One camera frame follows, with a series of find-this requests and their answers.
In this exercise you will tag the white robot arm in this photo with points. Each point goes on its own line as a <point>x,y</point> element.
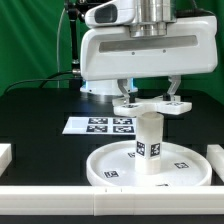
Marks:
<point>143,18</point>

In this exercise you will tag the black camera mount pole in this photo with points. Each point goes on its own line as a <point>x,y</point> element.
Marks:
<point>76,10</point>

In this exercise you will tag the white left barrier block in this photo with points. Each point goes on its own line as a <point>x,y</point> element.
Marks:
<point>5,156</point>

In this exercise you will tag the white front barrier rail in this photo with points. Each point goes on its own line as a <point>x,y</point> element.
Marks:
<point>98,201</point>

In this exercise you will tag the white marker sheet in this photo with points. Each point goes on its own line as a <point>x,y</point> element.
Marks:
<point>100,126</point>

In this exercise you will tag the white cross-shaped table base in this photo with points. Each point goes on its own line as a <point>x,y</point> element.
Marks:
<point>122,107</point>

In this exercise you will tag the white round table top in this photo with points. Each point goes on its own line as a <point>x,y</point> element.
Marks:
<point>121,164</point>

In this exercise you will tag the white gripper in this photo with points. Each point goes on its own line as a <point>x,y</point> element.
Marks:
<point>189,47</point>

